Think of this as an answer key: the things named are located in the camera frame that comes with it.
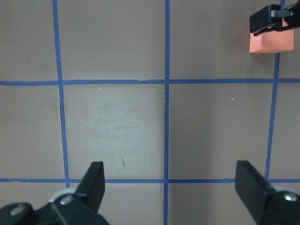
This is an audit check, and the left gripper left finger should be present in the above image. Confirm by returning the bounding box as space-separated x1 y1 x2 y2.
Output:
51 162 105 225

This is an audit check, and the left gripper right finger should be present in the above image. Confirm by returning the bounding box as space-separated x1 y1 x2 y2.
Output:
235 160 300 225

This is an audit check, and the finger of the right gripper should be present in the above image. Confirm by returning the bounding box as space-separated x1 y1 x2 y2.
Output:
249 4 300 36

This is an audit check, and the orange foam block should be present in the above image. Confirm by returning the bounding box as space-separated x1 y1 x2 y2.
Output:
249 30 294 53

